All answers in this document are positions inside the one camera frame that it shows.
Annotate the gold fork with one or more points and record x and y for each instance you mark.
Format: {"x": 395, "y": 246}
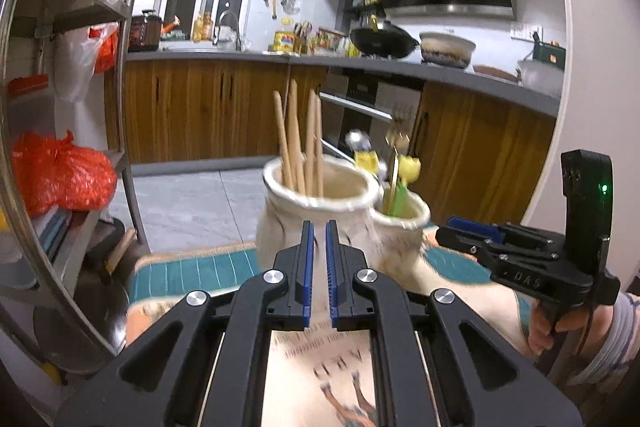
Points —
{"x": 395, "y": 177}

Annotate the black wok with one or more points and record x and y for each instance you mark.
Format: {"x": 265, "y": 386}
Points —
{"x": 385, "y": 39}

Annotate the yellow bottles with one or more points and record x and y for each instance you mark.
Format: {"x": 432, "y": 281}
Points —
{"x": 202, "y": 28}

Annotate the floral ceramic double utensil holder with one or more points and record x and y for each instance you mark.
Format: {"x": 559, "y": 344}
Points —
{"x": 285, "y": 217}

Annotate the chrome faucet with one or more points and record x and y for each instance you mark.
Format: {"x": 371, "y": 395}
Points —
{"x": 235, "y": 24}

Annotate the metal shelf rack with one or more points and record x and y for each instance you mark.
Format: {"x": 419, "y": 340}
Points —
{"x": 75, "y": 14}

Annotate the silver spoon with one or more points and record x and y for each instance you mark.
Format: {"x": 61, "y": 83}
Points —
{"x": 356, "y": 139}

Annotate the green box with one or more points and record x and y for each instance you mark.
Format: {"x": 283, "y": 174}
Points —
{"x": 549, "y": 56}

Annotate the yellow green tulip fruit fork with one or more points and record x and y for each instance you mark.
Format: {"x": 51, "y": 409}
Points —
{"x": 367, "y": 161}
{"x": 409, "y": 168}

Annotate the chrome tube frame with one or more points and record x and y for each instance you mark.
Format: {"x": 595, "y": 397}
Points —
{"x": 10, "y": 227}

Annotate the printed quilted placemat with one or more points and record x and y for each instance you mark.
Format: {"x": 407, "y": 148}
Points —
{"x": 320, "y": 367}

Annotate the dark kitchen countertop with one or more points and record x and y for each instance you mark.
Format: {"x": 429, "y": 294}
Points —
{"x": 500, "y": 92}

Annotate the person's right hand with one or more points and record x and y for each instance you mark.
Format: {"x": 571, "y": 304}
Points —
{"x": 575, "y": 329}

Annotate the person's right forearm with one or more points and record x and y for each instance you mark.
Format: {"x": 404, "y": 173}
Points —
{"x": 620, "y": 332}

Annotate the yellow oil bottle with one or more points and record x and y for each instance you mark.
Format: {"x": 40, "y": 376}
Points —
{"x": 284, "y": 42}

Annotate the white plastic bag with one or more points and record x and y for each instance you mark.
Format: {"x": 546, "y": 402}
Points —
{"x": 75, "y": 62}

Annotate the white ceramic pot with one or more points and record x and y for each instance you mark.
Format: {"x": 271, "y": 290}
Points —
{"x": 447, "y": 49}

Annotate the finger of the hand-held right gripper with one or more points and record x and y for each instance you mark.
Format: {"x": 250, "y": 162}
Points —
{"x": 475, "y": 228}
{"x": 470, "y": 247}

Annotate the orange plastic bag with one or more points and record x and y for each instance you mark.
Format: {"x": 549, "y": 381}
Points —
{"x": 106, "y": 49}

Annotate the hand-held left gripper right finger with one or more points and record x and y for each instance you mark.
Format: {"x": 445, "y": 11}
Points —
{"x": 331, "y": 272}

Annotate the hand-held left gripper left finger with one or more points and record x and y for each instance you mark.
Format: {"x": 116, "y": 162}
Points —
{"x": 308, "y": 272}

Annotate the built-in oven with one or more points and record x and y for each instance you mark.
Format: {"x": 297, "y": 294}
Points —
{"x": 360, "y": 92}

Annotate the wall outlet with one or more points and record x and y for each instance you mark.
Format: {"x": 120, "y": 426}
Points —
{"x": 525, "y": 30}

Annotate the dark red cooking pot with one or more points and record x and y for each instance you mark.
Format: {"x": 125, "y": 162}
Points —
{"x": 146, "y": 29}

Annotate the red plastic bag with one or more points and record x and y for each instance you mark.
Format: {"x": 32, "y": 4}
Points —
{"x": 60, "y": 172}

